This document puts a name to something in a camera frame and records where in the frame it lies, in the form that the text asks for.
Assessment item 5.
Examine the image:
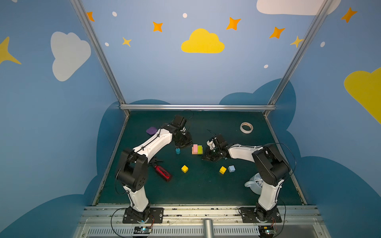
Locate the pink rectangular block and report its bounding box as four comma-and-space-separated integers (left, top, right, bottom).
191, 144, 198, 155

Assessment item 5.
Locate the yellow cube block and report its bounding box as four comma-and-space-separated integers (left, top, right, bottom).
181, 165, 189, 173
219, 166, 227, 175

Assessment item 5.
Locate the lime green rectangular block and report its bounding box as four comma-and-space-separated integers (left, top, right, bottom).
197, 145, 203, 155

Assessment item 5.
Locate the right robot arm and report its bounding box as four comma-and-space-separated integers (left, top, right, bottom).
203, 140, 291, 214

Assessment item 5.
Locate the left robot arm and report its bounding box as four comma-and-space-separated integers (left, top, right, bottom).
115, 124, 192, 222

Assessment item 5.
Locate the light blue cube block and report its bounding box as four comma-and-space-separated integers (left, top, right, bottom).
228, 165, 236, 173

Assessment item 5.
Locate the white tape roll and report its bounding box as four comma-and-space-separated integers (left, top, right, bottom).
240, 122, 254, 134

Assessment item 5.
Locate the light blue mug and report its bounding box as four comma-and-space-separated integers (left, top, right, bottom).
244, 173, 264, 195

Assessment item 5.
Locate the right circuit board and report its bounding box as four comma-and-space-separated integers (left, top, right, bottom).
258, 226, 275, 238

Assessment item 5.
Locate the circuit board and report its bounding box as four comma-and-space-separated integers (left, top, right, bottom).
133, 226, 152, 236
258, 226, 275, 238

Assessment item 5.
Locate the left circuit board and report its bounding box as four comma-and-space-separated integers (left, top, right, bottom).
133, 226, 152, 236

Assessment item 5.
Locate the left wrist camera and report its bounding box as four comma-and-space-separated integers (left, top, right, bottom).
171, 115, 187, 131

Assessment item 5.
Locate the aluminium cage frame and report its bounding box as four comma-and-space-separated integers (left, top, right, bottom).
69, 0, 334, 118

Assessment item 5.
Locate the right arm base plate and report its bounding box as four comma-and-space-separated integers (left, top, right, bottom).
239, 207, 282, 223

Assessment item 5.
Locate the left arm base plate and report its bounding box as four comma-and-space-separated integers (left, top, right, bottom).
122, 207, 164, 224

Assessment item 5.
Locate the grey camera pole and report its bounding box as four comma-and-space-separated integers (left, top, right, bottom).
203, 219, 214, 238

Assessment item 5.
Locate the aluminium front rail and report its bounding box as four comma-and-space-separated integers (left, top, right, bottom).
73, 205, 330, 238

